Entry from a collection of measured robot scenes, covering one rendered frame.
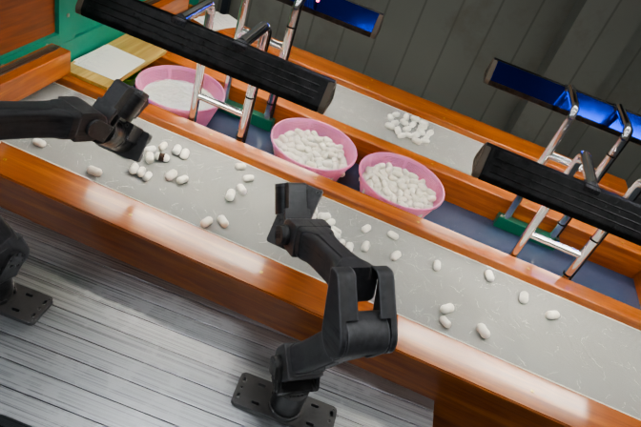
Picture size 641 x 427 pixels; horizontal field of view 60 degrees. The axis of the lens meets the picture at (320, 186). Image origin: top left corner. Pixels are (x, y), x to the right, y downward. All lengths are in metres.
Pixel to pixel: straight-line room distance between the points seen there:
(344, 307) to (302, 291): 0.44
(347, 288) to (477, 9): 2.79
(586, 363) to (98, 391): 1.06
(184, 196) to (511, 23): 2.49
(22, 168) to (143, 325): 0.46
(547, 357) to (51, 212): 1.16
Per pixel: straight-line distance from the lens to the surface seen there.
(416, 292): 1.36
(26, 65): 1.59
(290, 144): 1.66
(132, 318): 1.22
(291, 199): 1.03
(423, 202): 1.64
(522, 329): 1.45
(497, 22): 3.46
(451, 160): 1.92
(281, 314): 1.21
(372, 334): 0.80
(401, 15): 3.46
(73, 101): 1.10
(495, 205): 1.83
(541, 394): 1.31
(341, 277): 0.78
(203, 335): 1.21
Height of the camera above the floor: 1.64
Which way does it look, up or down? 36 degrees down
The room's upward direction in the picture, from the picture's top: 20 degrees clockwise
